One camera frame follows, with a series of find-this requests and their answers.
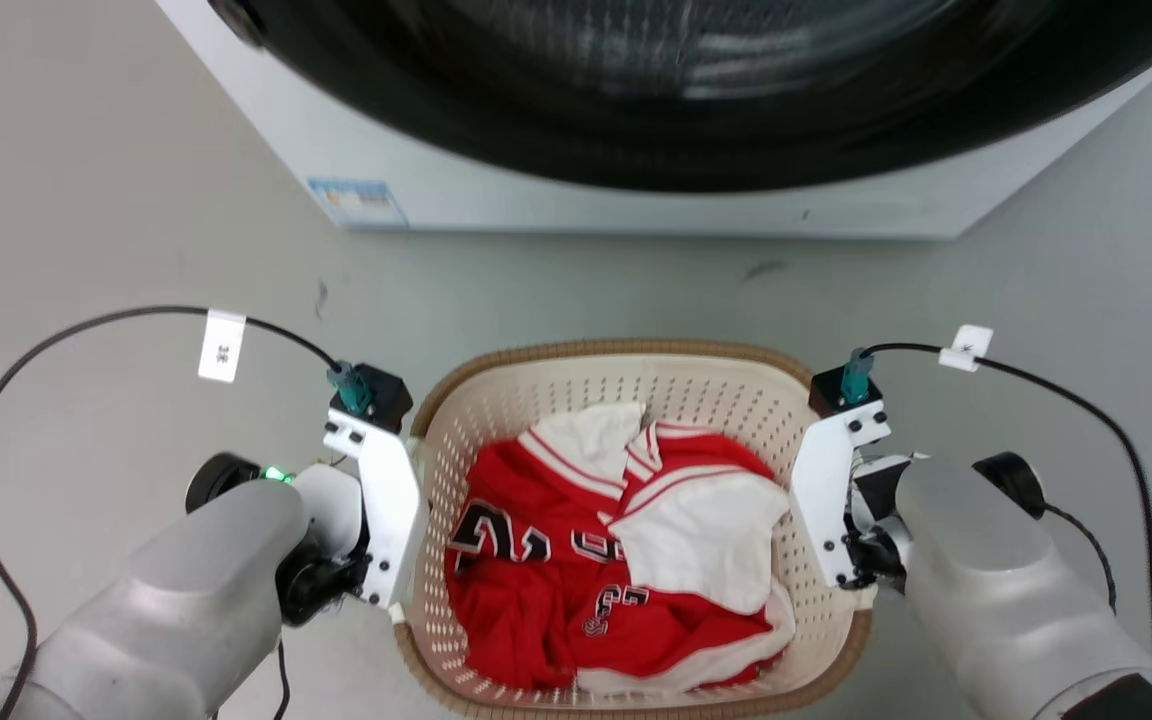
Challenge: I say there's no white washing machine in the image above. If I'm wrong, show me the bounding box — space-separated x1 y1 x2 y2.
154 0 1152 241

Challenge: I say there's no white printed cable tag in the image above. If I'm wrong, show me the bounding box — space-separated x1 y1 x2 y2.
197 308 248 384

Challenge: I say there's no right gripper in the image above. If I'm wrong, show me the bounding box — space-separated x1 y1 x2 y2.
843 454 927 593

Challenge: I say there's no teal right cable plug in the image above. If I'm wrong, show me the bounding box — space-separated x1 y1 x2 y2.
840 349 878 407

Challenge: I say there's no teal left cable plug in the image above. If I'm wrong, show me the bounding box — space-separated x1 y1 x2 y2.
327 361 378 417

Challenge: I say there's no white folded cable tag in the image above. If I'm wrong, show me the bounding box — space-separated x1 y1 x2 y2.
938 324 995 374

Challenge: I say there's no blue white energy label sticker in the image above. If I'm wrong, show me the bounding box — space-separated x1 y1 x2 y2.
306 178 410 231

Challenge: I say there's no beige perforated plastic laundry basket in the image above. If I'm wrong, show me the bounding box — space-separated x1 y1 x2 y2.
394 338 877 720

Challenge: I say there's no red and white jersey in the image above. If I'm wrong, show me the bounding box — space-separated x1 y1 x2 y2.
444 402 797 698

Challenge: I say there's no white left camera mount bracket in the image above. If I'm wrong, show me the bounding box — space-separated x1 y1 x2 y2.
322 408 430 611

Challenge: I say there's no white right camera mount bracket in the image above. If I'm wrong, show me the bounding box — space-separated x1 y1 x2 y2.
789 398 892 591

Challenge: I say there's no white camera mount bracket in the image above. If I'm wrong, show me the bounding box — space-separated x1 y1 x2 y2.
789 398 892 591
322 408 430 611

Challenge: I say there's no black round washing machine door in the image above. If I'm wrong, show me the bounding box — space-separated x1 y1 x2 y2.
206 0 1152 194

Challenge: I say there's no teal cable plug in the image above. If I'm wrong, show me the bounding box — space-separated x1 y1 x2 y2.
327 361 378 417
840 349 878 407

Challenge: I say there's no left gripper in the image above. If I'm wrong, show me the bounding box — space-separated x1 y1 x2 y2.
274 463 374 628

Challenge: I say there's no short black right arm cable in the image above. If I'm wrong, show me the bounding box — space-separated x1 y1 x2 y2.
1040 503 1118 614

